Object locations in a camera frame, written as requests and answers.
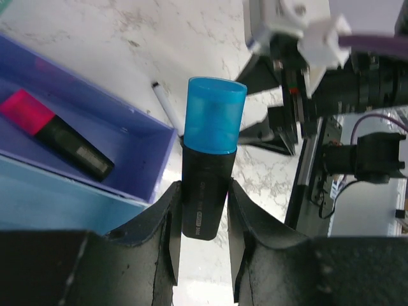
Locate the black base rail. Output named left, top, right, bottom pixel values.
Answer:
left=284, top=117, right=342, bottom=237

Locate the purple drawer bin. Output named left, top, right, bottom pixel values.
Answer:
left=1, top=36, right=177, bottom=203

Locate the blue drawer bin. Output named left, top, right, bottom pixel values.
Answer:
left=1, top=156, right=148, bottom=235

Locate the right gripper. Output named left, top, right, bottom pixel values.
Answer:
left=236, top=41, right=307, bottom=156

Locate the blue black highlighter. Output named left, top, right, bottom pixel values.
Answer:
left=181, top=76, right=247, bottom=241

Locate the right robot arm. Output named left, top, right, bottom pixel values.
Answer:
left=237, top=1, right=407, bottom=155

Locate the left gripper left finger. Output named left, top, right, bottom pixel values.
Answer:
left=1, top=182, right=182, bottom=305

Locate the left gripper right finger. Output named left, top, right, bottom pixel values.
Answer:
left=227, top=180, right=407, bottom=305

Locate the pink black highlighter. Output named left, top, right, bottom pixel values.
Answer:
left=1, top=89, right=115, bottom=182

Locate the black pen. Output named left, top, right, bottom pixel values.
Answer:
left=152, top=82, right=184, bottom=134

